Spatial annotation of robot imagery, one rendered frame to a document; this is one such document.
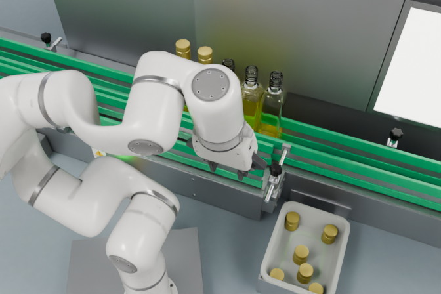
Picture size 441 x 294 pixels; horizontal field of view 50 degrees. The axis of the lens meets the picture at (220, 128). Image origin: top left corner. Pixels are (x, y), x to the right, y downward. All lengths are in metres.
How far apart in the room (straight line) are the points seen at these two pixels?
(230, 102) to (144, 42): 0.84
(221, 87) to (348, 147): 0.70
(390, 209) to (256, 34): 0.55
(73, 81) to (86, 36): 0.83
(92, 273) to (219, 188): 0.37
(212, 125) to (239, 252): 0.67
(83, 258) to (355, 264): 0.68
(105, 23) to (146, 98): 0.86
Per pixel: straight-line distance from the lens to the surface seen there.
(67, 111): 0.67
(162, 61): 0.63
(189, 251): 1.21
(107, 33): 1.47
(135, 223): 0.89
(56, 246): 1.33
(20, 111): 0.75
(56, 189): 0.89
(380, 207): 1.26
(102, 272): 1.21
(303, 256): 1.19
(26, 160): 0.91
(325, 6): 1.09
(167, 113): 0.60
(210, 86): 0.60
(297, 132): 1.25
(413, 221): 1.28
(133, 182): 0.93
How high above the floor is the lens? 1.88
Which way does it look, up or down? 50 degrees down
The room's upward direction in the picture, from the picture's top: straight up
